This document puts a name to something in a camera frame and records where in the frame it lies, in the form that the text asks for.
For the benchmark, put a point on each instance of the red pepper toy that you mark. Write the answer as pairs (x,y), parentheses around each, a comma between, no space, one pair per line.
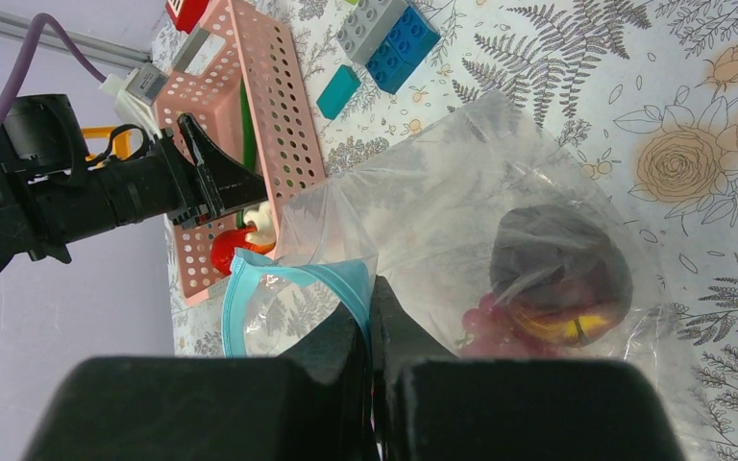
(224,246)

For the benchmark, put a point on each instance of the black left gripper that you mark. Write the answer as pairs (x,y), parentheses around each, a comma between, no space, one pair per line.
(50,195)

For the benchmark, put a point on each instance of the grey building brick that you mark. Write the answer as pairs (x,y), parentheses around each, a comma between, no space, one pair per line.
(367,26)

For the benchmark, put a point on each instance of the clear zip top bag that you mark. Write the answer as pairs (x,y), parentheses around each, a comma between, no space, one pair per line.
(424,215)

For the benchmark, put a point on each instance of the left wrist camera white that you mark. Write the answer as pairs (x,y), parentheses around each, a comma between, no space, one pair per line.
(135,95)

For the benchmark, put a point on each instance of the red window block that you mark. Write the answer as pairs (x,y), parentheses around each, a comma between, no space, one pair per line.
(185,14)

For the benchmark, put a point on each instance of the blue building brick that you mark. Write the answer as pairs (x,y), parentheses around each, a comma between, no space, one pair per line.
(404,48)

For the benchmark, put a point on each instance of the red grape bunch toy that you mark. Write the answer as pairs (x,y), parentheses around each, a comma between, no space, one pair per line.
(489,332)

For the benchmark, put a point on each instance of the yellow toy frame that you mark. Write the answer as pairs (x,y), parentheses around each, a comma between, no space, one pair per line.
(119,139)

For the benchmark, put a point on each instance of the dark mangosteen toy fruit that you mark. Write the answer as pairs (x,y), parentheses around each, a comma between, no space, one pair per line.
(559,279)

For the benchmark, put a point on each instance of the white mushroom toy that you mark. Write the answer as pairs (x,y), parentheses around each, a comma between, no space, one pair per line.
(261,219)

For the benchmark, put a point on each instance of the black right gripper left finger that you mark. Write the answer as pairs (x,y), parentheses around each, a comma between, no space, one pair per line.
(308,403)

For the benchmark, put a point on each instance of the pink perforated plastic basket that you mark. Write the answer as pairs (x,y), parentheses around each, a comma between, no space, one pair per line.
(239,75)

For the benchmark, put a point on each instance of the green bean pod toy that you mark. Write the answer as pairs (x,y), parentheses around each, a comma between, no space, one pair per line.
(249,143)

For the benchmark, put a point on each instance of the teal small block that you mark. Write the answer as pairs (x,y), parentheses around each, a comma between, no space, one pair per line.
(338,92)

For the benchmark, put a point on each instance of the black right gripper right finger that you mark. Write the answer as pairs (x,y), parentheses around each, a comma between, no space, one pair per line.
(431,405)

